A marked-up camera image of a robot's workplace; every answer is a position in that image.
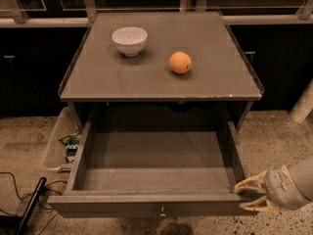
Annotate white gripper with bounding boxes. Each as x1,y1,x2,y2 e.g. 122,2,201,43
234,165,308,212

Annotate grey top drawer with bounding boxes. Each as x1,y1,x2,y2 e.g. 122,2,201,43
48,118,252,218

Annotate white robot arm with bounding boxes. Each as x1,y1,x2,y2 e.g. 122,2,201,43
234,80,313,212

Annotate grey drawer cabinet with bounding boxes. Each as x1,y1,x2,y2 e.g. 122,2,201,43
58,11,265,135

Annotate orange fruit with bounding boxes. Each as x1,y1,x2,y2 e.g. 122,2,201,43
169,52,192,74

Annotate green snack bag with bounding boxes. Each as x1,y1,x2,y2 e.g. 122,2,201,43
59,132,81,156

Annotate white ceramic bowl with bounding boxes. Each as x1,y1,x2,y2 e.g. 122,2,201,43
112,26,148,57

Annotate clear plastic bin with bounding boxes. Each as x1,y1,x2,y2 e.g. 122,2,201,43
41,107,77,173

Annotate black stand leg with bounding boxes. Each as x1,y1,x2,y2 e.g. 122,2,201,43
14,177,47,235

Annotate black cable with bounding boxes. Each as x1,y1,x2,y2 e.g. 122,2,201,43
0,171,69,235

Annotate metal railing frame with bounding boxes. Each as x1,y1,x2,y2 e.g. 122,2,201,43
0,0,313,28

